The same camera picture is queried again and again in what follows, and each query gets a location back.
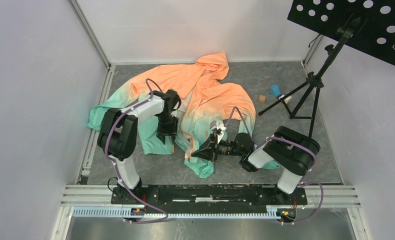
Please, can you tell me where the orange and mint hooded jacket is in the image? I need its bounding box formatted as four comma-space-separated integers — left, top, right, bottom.
86, 52, 281, 180

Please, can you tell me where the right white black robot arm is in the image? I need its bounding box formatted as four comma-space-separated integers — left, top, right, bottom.
191, 126, 321, 204

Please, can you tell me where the black tripod stand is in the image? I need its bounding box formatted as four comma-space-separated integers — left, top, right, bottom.
258, 16, 366, 138

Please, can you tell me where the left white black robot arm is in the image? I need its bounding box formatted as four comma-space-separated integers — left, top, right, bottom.
97, 89, 181, 204

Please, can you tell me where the black perforated tray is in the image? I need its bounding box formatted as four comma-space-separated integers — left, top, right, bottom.
287, 0, 395, 66

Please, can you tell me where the white slotted cable duct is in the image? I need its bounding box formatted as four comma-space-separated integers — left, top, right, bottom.
72, 206, 281, 220

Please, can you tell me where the aluminium frame rail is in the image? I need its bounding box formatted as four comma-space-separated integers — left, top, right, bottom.
60, 185, 362, 208

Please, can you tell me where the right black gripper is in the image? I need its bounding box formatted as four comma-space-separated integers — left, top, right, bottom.
191, 132, 245, 163

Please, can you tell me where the small white block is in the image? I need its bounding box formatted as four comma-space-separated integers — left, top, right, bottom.
279, 95, 293, 104

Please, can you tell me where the blue block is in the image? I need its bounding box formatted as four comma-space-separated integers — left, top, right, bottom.
269, 85, 282, 99

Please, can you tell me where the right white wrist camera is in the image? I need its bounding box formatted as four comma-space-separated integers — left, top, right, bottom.
210, 120, 227, 143

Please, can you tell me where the small wooden cube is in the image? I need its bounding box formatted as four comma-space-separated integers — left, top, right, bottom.
257, 95, 266, 104

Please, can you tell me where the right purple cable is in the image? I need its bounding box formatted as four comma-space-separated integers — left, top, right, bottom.
224, 106, 325, 226

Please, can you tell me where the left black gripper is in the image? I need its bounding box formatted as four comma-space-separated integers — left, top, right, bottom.
156, 111, 179, 145

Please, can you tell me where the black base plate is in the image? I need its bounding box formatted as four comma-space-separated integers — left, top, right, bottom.
111, 184, 308, 215

